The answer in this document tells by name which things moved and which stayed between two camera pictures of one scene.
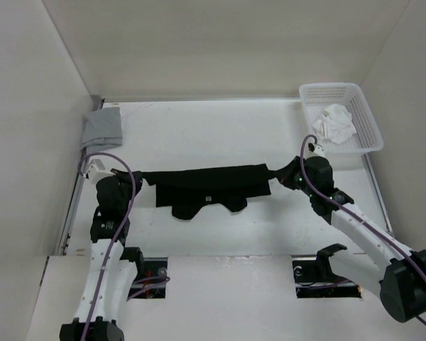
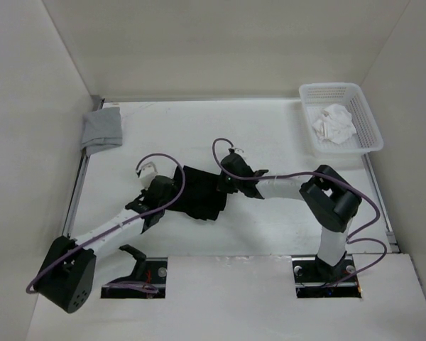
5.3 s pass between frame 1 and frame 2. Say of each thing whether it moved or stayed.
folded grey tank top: stayed
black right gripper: moved
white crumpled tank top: stayed
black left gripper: moved
